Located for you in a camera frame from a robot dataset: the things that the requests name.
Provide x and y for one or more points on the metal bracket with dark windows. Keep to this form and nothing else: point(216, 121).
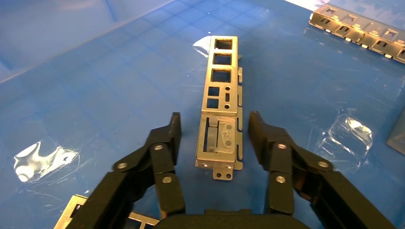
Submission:
point(72, 208)

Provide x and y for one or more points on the clear plastic bag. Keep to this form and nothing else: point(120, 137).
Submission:
point(41, 161)

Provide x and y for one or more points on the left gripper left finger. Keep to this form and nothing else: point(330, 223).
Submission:
point(158, 164)

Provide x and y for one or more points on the tabbed grey metal bracket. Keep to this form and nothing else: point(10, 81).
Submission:
point(357, 31)

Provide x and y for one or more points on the metal bracket with square windows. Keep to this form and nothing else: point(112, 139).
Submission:
point(221, 94)

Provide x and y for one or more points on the crumpled clear plastic film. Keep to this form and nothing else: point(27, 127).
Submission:
point(348, 136)

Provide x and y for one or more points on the dark grey metal part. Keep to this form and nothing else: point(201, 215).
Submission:
point(398, 136)

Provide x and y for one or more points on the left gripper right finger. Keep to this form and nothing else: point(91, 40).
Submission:
point(281, 164)

